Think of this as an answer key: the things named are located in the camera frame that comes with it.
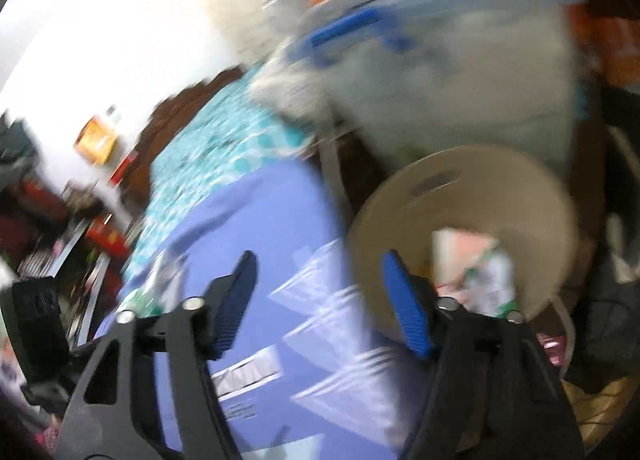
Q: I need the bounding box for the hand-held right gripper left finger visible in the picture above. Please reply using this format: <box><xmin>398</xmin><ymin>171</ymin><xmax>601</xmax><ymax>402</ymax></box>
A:
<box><xmin>54</xmin><ymin>250</ymin><xmax>258</xmax><ymax>460</ymax></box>

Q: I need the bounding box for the beige patterned pillow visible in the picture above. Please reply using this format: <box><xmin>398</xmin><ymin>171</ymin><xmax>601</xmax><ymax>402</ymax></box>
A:
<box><xmin>250</xmin><ymin>60</ymin><xmax>346</xmax><ymax>125</ymax></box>

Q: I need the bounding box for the red gift bag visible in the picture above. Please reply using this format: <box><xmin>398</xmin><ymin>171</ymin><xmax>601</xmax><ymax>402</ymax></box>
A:
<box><xmin>85</xmin><ymin>215</ymin><xmax>133</xmax><ymax>258</ymax></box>

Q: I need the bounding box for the carved wooden headboard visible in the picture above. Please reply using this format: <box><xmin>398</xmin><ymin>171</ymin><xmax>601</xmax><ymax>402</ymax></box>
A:
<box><xmin>120</xmin><ymin>74</ymin><xmax>241</xmax><ymax>221</ymax></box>

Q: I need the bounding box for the grey metal shelf rack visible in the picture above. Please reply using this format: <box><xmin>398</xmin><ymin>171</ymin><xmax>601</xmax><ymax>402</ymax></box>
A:
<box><xmin>50</xmin><ymin>220</ymin><xmax>126</xmax><ymax>341</ymax></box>

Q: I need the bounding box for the blue printed blanket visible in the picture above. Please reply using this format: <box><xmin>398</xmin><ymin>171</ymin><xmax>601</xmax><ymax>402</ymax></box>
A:
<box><xmin>117</xmin><ymin>155</ymin><xmax>441</xmax><ymax>460</ymax></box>

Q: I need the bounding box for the green snack wrapper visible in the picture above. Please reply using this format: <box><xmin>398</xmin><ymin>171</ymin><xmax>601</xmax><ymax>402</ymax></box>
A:
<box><xmin>462</xmin><ymin>240</ymin><xmax>518</xmax><ymax>318</ymax></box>

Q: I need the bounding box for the teal patterned quilt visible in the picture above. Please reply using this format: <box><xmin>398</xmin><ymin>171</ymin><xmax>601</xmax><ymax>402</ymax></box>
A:
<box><xmin>132</xmin><ymin>64</ymin><xmax>321</xmax><ymax>271</ymax></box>

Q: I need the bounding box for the clear box with blue handle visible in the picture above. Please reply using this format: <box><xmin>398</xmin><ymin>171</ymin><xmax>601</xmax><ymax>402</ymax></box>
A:
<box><xmin>250</xmin><ymin>0</ymin><xmax>591</xmax><ymax>181</ymax></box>

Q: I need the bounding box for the beige round bin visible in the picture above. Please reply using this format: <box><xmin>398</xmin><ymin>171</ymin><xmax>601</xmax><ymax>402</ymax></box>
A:
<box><xmin>346</xmin><ymin>144</ymin><xmax>581</xmax><ymax>341</ymax></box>

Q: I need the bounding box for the pink paper cup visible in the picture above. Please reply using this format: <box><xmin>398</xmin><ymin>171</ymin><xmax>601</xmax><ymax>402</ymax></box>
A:
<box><xmin>431</xmin><ymin>227</ymin><xmax>501</xmax><ymax>288</ymax></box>

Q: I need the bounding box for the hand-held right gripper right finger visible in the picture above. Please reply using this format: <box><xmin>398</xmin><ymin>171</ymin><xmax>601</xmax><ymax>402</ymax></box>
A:
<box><xmin>381</xmin><ymin>250</ymin><xmax>586</xmax><ymax>460</ymax></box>

